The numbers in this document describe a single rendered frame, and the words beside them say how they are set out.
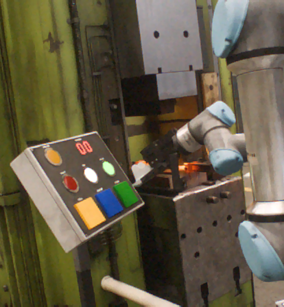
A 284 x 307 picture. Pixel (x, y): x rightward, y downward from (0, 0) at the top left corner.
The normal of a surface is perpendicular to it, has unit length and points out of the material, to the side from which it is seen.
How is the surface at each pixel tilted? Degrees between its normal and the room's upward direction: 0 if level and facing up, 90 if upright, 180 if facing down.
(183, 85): 90
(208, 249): 90
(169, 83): 90
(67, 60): 90
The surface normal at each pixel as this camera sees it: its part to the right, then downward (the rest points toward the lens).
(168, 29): 0.62, 0.03
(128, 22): -0.77, 0.18
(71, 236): -0.44, 0.18
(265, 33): 0.05, 0.02
